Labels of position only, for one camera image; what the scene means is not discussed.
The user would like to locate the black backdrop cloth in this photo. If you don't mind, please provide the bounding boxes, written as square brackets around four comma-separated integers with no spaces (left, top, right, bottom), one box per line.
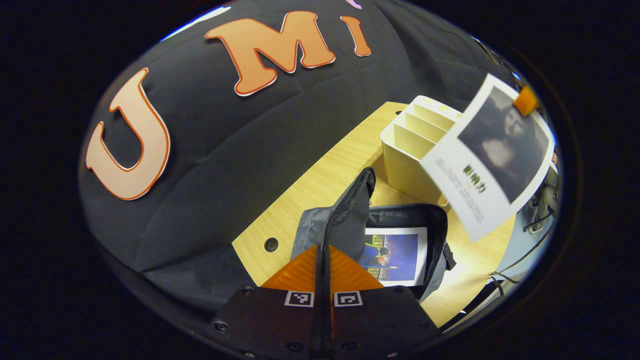
[77,0,526,331]

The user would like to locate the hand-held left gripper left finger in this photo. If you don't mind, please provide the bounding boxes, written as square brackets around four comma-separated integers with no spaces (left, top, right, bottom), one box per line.
[202,245,325,360]

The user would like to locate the blue night cover book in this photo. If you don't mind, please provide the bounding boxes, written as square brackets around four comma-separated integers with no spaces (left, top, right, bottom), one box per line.
[357,227,429,288]

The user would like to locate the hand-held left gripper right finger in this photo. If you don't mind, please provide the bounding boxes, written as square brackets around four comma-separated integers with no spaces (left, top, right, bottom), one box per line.
[323,245,443,360]

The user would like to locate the grey schoolbag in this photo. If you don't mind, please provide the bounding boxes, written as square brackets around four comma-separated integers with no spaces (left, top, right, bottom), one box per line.
[290,167,457,303]

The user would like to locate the black cables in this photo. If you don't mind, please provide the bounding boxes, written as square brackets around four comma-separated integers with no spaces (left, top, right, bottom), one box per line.
[492,220,553,286]

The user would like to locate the white bookshelf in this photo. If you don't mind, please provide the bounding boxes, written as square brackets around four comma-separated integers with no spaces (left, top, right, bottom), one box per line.
[380,95,463,207]

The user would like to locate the grey portrait cover book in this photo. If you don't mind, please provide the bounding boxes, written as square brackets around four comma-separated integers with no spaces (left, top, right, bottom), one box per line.
[419,73,556,243]

